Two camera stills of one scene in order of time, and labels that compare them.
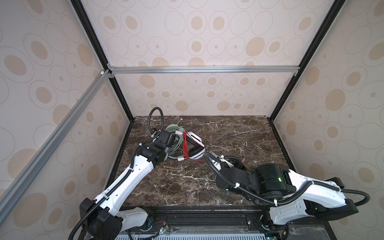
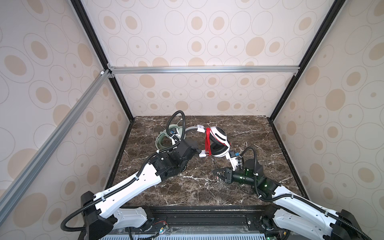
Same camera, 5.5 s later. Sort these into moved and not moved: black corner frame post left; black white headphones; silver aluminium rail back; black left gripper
Moved: black left gripper; black white headphones
Not moved: silver aluminium rail back; black corner frame post left
